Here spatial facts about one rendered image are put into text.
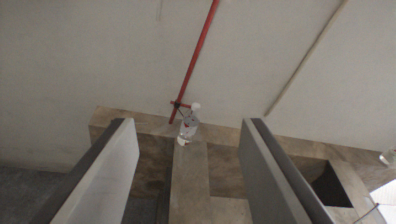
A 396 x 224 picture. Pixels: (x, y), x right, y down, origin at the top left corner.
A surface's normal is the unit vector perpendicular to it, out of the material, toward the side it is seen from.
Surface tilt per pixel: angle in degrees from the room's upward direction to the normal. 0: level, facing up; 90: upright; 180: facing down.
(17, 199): 0
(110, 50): 90
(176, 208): 0
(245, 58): 90
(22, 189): 0
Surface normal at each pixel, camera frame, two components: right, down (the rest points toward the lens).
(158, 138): 0.02, 0.70
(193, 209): 0.26, -0.70
